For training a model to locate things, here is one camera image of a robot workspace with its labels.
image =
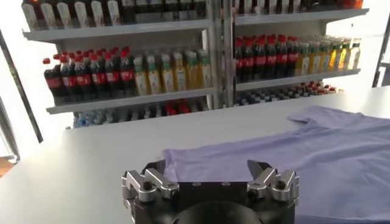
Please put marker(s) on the cola bottle red cap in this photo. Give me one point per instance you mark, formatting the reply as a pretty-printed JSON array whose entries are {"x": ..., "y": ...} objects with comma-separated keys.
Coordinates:
[
  {"x": 248, "y": 62},
  {"x": 171, "y": 109},
  {"x": 99, "y": 79},
  {"x": 239, "y": 64},
  {"x": 83, "y": 80},
  {"x": 127, "y": 76},
  {"x": 260, "y": 61},
  {"x": 54, "y": 83},
  {"x": 281, "y": 58},
  {"x": 270, "y": 59},
  {"x": 292, "y": 58},
  {"x": 69, "y": 82},
  {"x": 183, "y": 107},
  {"x": 112, "y": 77}
]

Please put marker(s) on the yellow juice bottle white cap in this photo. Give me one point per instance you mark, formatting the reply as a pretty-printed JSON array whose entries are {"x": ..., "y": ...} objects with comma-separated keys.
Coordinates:
[
  {"x": 355, "y": 56},
  {"x": 168, "y": 79},
  {"x": 313, "y": 61},
  {"x": 204, "y": 74},
  {"x": 333, "y": 59},
  {"x": 180, "y": 77},
  {"x": 192, "y": 76},
  {"x": 323, "y": 60},
  {"x": 344, "y": 58},
  {"x": 302, "y": 62},
  {"x": 154, "y": 80}
]

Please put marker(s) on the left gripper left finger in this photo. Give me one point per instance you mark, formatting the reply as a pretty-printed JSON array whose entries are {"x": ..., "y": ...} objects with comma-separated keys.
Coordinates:
[{"x": 140, "y": 185}]

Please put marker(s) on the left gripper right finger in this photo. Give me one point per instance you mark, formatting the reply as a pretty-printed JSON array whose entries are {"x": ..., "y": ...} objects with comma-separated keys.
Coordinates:
[{"x": 283, "y": 185}]

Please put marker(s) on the purple t-shirt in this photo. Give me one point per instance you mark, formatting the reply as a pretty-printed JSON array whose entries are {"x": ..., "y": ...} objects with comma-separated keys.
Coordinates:
[{"x": 304, "y": 158}]

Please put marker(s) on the grey slanted window post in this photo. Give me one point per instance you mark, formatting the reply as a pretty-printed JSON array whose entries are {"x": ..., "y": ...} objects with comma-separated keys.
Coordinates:
[{"x": 7, "y": 131}]

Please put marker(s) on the open cardboard box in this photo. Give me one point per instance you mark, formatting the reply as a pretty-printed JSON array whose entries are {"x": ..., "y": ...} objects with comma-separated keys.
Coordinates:
[{"x": 4, "y": 166}]

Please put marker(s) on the grey metal bottle shelf unit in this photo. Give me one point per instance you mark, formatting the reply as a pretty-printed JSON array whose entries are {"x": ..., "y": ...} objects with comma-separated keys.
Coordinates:
[
  {"x": 289, "y": 79},
  {"x": 122, "y": 102}
]

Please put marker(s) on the dark slanted window post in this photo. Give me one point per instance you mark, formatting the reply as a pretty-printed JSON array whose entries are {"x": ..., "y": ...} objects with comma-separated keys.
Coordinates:
[
  {"x": 379, "y": 67},
  {"x": 21, "y": 91}
]

